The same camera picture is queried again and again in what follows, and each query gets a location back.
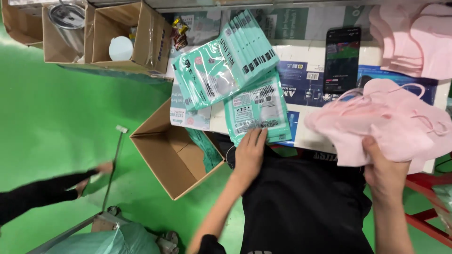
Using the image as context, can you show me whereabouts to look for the person's left hand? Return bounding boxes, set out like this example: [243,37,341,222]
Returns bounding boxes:
[231,128,269,186]

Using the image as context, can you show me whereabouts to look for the person's right hand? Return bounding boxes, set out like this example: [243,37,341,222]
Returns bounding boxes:
[362,136,412,204]

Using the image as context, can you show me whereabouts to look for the small pile teal mask packets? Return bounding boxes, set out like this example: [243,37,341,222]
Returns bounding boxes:
[224,69,293,147]

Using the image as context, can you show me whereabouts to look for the bundle of pink face masks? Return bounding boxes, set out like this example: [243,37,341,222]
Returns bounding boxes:
[304,78,452,175]

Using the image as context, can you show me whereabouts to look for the teal packets in box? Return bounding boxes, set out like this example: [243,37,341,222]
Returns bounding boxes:
[185,127,224,174]

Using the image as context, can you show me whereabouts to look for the white printed mask packet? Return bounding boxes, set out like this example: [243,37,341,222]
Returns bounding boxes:
[169,83,212,132]

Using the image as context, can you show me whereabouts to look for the blue white printed cardboard sheet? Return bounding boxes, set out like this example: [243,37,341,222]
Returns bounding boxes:
[208,39,452,174]

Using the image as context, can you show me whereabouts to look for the fanned stack teal mask packets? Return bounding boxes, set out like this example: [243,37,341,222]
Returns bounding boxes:
[172,9,280,111]

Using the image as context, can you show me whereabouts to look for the person's black shirt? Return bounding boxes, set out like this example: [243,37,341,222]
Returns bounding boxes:
[198,132,375,254]

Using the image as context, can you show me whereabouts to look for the open brown cardboard box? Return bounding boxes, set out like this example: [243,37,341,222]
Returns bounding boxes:
[129,97,227,201]

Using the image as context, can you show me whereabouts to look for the black smartphone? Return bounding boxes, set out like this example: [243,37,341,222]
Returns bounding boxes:
[323,27,362,95]

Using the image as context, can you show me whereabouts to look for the crumpled snack wrapper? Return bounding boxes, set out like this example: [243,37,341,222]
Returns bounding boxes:
[172,17,190,51]

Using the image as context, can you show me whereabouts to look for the grey caster wheel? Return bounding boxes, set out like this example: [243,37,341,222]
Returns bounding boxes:
[156,231,180,254]

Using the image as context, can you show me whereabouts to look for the thin metal rod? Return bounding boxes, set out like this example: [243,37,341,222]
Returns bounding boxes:
[101,125,129,212]

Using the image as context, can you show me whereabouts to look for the cardboard box with white lid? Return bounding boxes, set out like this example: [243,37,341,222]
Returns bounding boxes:
[91,1,174,75]

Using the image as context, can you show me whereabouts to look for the white round lid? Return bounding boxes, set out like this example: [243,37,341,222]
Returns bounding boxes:
[108,36,134,62]

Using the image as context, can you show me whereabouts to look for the large teal plastic bag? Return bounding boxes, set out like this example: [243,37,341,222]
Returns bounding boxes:
[44,222,161,254]

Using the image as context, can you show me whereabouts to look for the stack of pink masks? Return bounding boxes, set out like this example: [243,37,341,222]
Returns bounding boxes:
[369,3,452,81]

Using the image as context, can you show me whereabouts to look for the clear plastic bag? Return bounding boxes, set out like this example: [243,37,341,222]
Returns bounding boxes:
[432,183,452,236]

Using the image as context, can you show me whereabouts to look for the cardboard box with steel tumbler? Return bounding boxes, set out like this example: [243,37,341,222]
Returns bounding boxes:
[41,2,97,65]

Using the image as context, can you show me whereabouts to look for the steel tumbler with lid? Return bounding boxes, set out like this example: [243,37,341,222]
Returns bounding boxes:
[47,2,87,54]

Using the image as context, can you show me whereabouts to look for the plain brown cardboard box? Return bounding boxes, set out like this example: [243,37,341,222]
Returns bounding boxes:
[1,0,45,49]

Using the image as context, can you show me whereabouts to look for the grey metal rail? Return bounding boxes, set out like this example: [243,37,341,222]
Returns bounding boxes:
[88,0,452,10]

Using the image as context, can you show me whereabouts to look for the red metal table frame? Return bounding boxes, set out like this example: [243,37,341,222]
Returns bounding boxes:
[404,152,452,248]

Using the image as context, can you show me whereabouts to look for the grey metal cart frame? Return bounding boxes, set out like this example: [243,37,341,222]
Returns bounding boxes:
[26,210,132,254]

